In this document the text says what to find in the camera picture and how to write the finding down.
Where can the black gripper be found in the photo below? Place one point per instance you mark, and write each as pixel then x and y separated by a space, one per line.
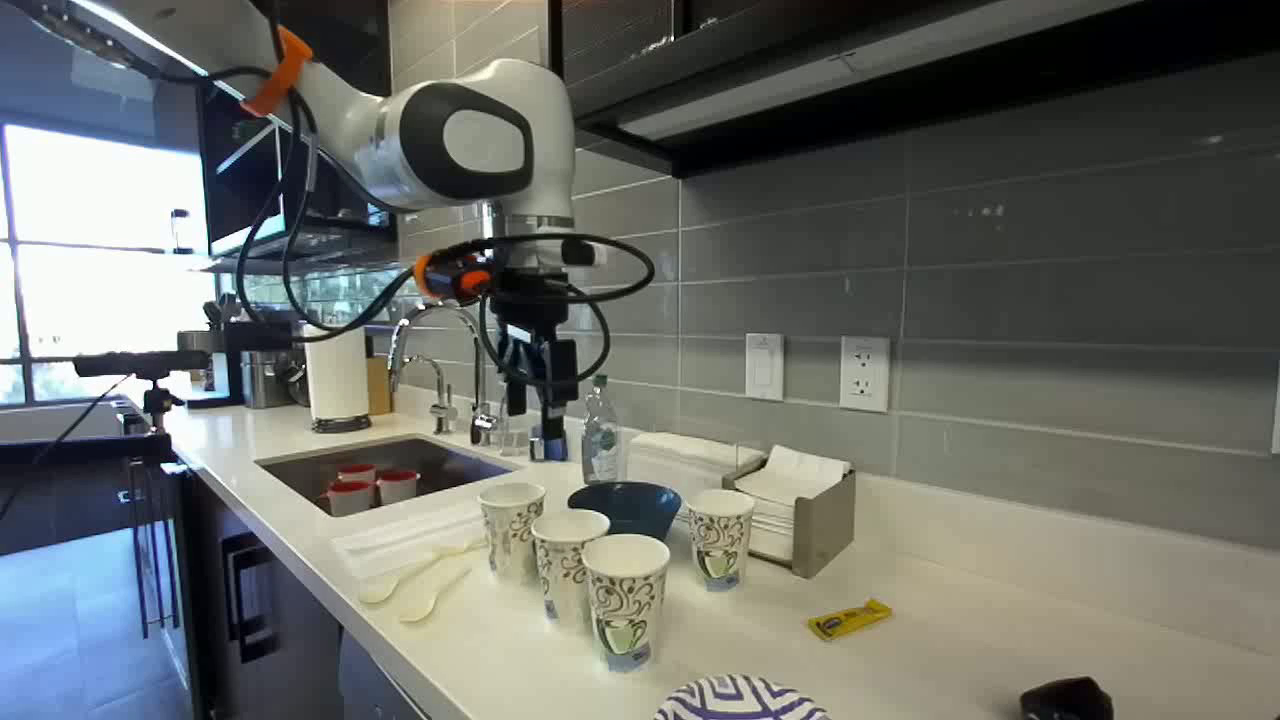
pixel 535 309

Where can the purple patterned paper bowl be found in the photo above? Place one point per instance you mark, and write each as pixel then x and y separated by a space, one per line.
pixel 740 697

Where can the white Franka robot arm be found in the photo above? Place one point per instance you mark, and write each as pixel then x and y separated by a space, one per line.
pixel 467 135

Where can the dark blue bowl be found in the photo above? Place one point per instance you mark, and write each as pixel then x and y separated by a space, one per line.
pixel 627 506

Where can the patterned paper coffee cup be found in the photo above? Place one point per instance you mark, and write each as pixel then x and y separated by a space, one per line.
pixel 722 541
pixel 627 602
pixel 509 535
pixel 564 570

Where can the red rimmed cup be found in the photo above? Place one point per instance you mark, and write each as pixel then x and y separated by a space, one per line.
pixel 348 496
pixel 397 486
pixel 355 471

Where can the black coffee machine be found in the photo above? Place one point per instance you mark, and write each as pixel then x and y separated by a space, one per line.
pixel 263 355

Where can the blue sponge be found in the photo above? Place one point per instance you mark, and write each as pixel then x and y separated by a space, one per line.
pixel 551 446

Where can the clear dish soap bottle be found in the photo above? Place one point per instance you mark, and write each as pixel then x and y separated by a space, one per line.
pixel 602 436

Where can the small chrome tap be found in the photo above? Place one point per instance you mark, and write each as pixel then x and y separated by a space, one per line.
pixel 440 399

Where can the stainless steel sink basin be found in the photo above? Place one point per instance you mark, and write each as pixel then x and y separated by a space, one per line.
pixel 427 461

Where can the chrome kitchen faucet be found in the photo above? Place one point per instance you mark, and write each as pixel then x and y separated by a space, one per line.
pixel 403 343

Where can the paper towel roll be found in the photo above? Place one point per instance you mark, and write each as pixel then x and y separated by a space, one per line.
pixel 337 377

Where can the white plastic spoon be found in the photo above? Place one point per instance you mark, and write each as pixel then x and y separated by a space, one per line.
pixel 397 580
pixel 433 594

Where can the dark lower cabinet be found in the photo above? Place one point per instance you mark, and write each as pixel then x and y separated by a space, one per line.
pixel 255 607

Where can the dark cabinet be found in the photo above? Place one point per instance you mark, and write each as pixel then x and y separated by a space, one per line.
pixel 934 52
pixel 255 607

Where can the yellow packet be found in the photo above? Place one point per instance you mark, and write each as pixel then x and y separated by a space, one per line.
pixel 850 617

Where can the under-cabinet light bar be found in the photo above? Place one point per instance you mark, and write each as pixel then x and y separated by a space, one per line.
pixel 854 81

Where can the bright window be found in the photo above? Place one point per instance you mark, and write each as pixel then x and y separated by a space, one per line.
pixel 92 255

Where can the black side table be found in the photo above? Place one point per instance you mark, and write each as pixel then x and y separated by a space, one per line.
pixel 72 482

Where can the dark upper cabinet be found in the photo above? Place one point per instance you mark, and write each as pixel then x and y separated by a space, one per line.
pixel 934 52

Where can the small black object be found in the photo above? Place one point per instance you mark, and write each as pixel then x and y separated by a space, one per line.
pixel 1065 697

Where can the white light switch plate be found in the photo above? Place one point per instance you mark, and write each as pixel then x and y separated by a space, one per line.
pixel 764 367

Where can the white wall outlet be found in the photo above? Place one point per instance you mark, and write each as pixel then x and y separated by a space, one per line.
pixel 864 372

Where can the dark open wall shelf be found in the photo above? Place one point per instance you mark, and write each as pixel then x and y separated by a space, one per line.
pixel 255 187

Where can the black camera on tripod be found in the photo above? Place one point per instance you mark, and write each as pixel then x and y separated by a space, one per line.
pixel 134 367

